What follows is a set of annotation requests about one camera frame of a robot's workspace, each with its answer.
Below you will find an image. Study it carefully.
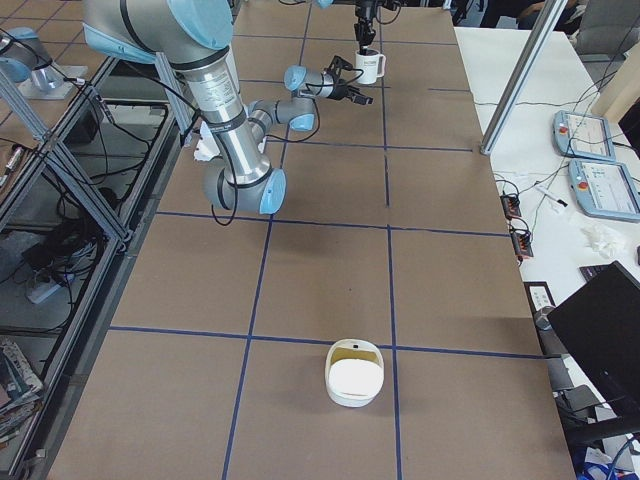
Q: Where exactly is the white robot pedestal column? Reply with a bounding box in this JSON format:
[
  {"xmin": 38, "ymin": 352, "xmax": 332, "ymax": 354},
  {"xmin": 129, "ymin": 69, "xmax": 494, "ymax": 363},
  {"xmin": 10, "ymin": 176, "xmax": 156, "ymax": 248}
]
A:
[{"xmin": 185, "ymin": 48, "xmax": 270, "ymax": 176}]

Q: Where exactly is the orange black usb hub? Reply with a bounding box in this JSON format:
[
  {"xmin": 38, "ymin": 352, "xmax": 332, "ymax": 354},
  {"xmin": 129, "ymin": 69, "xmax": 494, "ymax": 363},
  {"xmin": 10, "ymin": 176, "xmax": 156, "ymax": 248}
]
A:
[{"xmin": 500, "ymin": 194, "xmax": 521, "ymax": 220}]

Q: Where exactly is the crumpled white tissue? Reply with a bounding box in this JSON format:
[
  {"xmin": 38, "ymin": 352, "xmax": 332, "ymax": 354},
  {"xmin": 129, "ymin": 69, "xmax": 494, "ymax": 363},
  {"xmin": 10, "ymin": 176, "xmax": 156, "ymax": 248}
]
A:
[{"xmin": 581, "ymin": 225, "xmax": 626, "ymax": 259}]

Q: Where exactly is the upper teach pendant tablet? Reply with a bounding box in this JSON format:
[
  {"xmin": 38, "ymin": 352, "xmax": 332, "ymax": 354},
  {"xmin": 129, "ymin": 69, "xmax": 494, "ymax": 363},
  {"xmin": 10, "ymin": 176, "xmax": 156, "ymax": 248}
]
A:
[{"xmin": 553, "ymin": 111, "xmax": 616, "ymax": 161}]

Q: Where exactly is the stack of books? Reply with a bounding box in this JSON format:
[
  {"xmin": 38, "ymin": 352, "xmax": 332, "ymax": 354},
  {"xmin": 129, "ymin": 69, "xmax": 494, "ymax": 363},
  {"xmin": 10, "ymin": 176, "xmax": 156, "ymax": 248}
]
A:
[{"xmin": 1, "ymin": 336, "xmax": 44, "ymax": 448}]

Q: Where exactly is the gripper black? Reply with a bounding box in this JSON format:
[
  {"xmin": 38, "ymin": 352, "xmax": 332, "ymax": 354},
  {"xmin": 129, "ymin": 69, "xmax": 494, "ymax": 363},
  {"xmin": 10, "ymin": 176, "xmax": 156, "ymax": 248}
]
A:
[
  {"xmin": 331, "ymin": 83, "xmax": 373, "ymax": 105},
  {"xmin": 354, "ymin": 0, "xmax": 379, "ymax": 52}
]

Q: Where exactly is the black white marker pen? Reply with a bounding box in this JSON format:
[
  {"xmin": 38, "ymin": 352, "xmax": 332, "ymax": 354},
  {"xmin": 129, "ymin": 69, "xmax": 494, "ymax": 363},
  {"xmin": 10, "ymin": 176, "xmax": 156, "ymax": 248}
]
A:
[{"xmin": 534, "ymin": 184, "xmax": 568, "ymax": 208}]

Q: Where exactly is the lower teach pendant tablet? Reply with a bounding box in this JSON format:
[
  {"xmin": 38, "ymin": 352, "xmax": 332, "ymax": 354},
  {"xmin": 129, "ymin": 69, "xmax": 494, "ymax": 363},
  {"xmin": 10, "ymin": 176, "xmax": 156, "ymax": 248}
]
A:
[{"xmin": 568, "ymin": 158, "xmax": 639, "ymax": 223}]

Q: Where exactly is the white mug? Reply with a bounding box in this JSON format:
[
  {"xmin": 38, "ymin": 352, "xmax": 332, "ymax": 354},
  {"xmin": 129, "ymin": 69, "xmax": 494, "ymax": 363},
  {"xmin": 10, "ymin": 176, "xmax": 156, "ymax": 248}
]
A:
[{"xmin": 355, "ymin": 49, "xmax": 386, "ymax": 85}]

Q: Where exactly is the teach pendant tablet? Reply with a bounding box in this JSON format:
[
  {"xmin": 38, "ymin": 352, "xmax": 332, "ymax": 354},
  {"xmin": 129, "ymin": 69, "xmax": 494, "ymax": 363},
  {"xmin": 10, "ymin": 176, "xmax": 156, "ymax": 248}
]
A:
[
  {"xmin": 568, "ymin": 158, "xmax": 639, "ymax": 223},
  {"xmin": 553, "ymin": 111, "xmax": 616, "ymax": 161}
]

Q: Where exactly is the black computer monitor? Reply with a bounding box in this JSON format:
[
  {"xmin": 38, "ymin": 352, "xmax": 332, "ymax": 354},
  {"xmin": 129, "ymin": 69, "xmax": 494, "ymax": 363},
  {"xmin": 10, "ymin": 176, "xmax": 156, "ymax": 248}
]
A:
[{"xmin": 549, "ymin": 261, "xmax": 639, "ymax": 415}]

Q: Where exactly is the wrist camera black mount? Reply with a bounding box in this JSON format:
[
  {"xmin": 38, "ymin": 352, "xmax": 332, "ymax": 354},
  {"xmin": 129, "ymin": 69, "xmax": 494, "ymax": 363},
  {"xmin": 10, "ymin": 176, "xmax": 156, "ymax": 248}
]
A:
[{"xmin": 324, "ymin": 55, "xmax": 363, "ymax": 83}]

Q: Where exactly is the aluminium frame post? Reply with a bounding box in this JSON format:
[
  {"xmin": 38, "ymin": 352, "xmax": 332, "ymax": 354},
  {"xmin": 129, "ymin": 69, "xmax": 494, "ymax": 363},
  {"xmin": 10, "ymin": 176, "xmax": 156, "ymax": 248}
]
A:
[{"xmin": 480, "ymin": 0, "xmax": 567, "ymax": 155}]

